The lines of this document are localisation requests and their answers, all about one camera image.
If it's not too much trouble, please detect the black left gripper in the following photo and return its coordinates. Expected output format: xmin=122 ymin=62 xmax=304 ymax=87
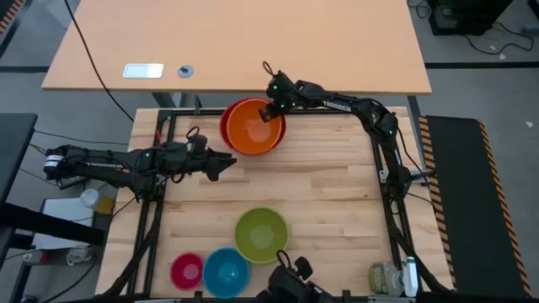
xmin=162 ymin=141 xmax=238 ymax=183

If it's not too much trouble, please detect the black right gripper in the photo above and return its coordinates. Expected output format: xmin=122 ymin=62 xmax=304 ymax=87
xmin=258 ymin=72 xmax=298 ymax=124

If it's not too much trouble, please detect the orange bowl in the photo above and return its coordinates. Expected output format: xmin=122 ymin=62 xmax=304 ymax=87
xmin=226 ymin=98 xmax=284 ymax=154

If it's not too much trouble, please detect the green bowl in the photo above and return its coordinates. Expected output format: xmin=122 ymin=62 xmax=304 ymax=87
xmin=233 ymin=206 xmax=291 ymax=265

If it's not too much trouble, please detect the blue bowl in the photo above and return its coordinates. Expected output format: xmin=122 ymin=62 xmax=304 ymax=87
xmin=202 ymin=247 xmax=252 ymax=300

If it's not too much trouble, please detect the small pink bowl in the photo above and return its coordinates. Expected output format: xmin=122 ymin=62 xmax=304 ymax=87
xmin=169 ymin=252 xmax=205 ymax=292

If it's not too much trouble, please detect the large red bowl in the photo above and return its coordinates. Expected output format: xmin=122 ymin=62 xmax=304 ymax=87
xmin=218 ymin=97 xmax=288 ymax=157

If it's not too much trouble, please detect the beige wooden desk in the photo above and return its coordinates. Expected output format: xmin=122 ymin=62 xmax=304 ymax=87
xmin=40 ymin=0 xmax=433 ymax=96

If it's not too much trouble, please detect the white flat card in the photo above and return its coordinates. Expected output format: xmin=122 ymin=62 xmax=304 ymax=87
xmin=122 ymin=62 xmax=165 ymax=80

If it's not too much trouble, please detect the yellow floor object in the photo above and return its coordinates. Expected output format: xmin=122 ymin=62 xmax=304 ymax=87
xmin=93 ymin=194 xmax=116 ymax=215

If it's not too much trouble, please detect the clear plastic cup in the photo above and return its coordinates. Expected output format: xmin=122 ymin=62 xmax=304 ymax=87
xmin=79 ymin=188 xmax=101 ymax=209

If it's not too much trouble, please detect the white flat box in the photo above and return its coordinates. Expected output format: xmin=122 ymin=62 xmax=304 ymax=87
xmin=31 ymin=197 xmax=97 ymax=252

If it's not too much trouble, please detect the clear plastic water bottle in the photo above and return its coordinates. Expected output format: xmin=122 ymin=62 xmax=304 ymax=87
xmin=368 ymin=260 xmax=406 ymax=297

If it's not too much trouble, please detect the black side table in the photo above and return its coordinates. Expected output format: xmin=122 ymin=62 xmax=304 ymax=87
xmin=0 ymin=112 xmax=39 ymax=207

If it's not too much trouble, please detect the black hazard-striped floor mat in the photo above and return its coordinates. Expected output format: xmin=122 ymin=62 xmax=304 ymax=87
xmin=418 ymin=114 xmax=534 ymax=299

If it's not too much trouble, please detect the white spray bottle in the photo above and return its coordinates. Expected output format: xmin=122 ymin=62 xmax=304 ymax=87
xmin=401 ymin=256 xmax=420 ymax=299

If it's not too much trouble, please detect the black computer case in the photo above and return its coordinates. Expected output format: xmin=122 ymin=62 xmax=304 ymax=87
xmin=426 ymin=0 xmax=514 ymax=37

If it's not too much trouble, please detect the black aluminium table frame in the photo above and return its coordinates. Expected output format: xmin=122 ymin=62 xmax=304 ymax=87
xmin=124 ymin=106 xmax=424 ymax=303

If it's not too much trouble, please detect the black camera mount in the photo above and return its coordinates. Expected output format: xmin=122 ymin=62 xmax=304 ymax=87
xmin=255 ymin=249 xmax=325 ymax=303

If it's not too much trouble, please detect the thin black floor cable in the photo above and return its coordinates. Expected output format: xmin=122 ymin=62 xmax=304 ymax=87
xmin=33 ymin=129 xmax=130 ymax=146

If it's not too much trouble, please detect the long black desk cable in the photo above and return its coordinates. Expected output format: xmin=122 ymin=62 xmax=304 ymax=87
xmin=62 ymin=0 xmax=136 ymax=123

